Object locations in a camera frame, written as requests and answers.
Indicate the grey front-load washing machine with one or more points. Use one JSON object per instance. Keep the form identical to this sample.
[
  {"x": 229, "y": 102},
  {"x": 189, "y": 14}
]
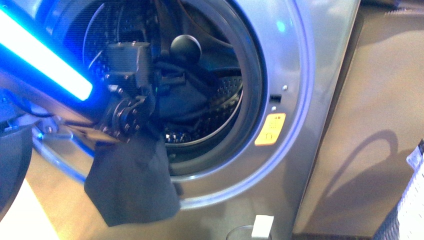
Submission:
[{"x": 269, "y": 56}]

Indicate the dark navy knit garment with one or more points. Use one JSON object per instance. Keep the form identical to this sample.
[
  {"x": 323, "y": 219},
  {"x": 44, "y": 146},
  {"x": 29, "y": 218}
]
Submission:
[{"x": 129, "y": 182}]

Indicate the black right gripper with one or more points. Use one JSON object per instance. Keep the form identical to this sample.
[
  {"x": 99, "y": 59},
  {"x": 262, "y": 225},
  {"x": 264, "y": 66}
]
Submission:
[{"x": 131, "y": 68}]

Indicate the white tag on filter cover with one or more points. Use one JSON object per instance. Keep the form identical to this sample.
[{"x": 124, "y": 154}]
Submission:
[{"x": 262, "y": 226}]

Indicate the robot arm with blue light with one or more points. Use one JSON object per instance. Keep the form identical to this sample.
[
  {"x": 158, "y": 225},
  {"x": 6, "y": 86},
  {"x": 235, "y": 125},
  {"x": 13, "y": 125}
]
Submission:
[{"x": 35, "y": 67}]

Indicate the orange warning sticker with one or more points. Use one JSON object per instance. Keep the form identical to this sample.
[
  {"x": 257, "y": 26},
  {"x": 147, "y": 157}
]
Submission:
[{"x": 271, "y": 129}]

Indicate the white drum centre knob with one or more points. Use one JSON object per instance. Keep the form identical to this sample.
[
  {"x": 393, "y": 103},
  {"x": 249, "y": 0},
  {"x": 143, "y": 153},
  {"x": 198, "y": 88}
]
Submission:
[{"x": 186, "y": 47}]

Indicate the white laundry basket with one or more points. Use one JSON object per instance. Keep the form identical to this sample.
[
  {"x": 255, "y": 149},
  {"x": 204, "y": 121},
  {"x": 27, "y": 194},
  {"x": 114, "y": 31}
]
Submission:
[{"x": 406, "y": 220}]

